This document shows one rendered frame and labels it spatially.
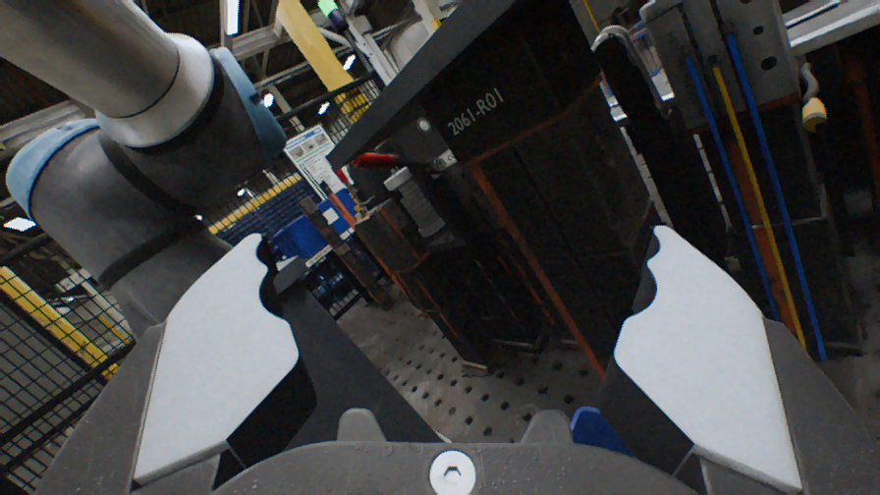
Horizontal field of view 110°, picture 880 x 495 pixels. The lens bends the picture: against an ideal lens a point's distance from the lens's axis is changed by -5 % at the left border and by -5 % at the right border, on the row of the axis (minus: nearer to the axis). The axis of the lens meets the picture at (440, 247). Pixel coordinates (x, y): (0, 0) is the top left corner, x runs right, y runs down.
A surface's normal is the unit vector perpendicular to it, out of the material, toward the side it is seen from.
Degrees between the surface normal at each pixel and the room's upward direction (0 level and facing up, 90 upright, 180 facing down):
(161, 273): 73
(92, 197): 96
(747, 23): 90
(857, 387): 0
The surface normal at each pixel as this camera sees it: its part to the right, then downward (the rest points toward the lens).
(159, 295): 0.15, -0.15
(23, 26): 0.52, 0.83
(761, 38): -0.59, 0.61
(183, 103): 0.55, 0.23
